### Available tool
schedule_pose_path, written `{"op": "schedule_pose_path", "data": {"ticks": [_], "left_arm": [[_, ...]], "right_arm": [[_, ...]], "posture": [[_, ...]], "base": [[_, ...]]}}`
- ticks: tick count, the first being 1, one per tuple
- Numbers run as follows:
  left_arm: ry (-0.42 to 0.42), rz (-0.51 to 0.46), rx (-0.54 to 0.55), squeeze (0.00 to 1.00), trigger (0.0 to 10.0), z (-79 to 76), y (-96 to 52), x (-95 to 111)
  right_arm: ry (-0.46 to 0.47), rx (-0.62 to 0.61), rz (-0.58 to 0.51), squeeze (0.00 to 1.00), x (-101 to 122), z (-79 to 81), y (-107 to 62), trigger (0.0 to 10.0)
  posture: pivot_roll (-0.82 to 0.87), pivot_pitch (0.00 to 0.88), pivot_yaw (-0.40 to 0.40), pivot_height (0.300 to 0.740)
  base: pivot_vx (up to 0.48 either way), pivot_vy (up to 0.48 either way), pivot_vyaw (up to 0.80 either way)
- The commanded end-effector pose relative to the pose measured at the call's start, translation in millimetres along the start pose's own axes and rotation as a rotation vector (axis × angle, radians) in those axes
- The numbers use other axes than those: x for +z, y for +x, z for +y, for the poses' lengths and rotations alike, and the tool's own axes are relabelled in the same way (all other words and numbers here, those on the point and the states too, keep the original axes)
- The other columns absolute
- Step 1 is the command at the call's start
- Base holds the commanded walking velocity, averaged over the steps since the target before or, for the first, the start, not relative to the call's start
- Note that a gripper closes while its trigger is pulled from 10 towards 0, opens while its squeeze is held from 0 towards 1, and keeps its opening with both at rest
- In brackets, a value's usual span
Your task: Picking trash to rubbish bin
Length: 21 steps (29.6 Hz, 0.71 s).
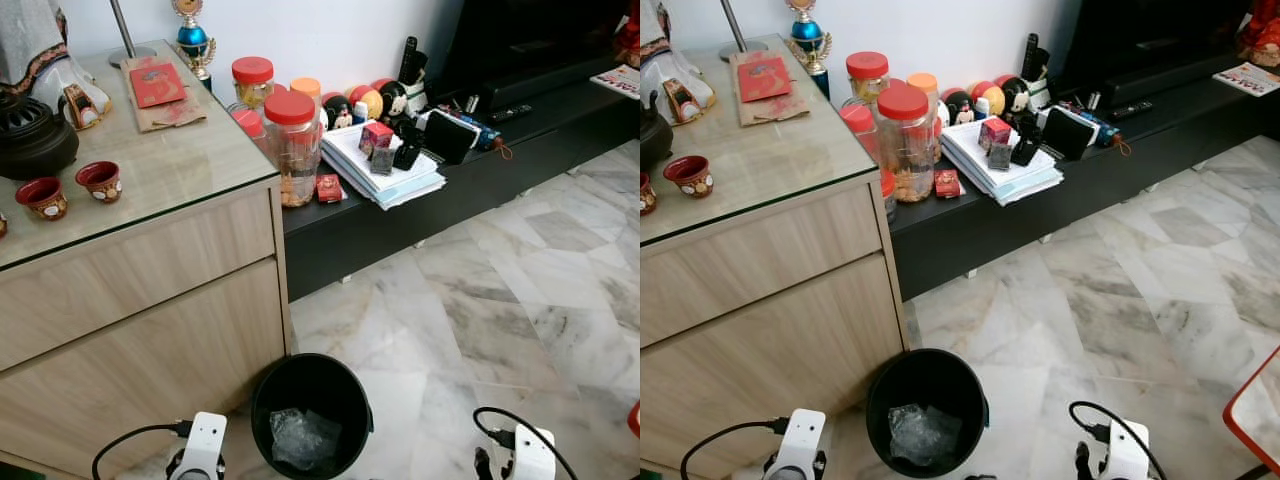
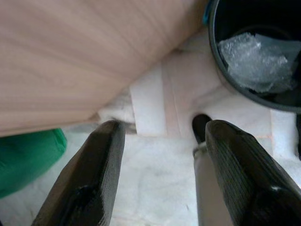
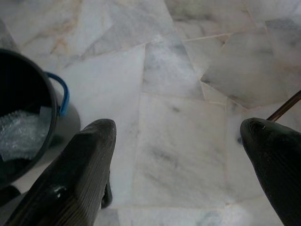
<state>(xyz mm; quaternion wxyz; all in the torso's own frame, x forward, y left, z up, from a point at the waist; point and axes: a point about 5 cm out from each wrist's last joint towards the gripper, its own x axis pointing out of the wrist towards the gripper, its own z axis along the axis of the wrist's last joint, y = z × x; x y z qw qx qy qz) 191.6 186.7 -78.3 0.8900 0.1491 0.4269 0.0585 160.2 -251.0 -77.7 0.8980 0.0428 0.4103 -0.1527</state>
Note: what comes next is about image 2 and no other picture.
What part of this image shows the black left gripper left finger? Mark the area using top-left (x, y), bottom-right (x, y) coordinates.
top-left (32, 120), bottom-right (127, 226)

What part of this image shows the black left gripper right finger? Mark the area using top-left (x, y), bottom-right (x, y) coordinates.
top-left (205, 119), bottom-right (301, 226)

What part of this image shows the clear bubble wrap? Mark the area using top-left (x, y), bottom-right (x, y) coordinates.
top-left (217, 32), bottom-right (299, 94)

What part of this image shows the black rubbish bucket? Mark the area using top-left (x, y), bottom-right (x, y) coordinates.
top-left (203, 0), bottom-right (301, 114)

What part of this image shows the green plastic bag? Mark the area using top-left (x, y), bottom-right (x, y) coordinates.
top-left (0, 128), bottom-right (68, 199)

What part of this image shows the light wooden board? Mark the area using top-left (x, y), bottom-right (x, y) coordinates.
top-left (0, 0), bottom-right (209, 137)

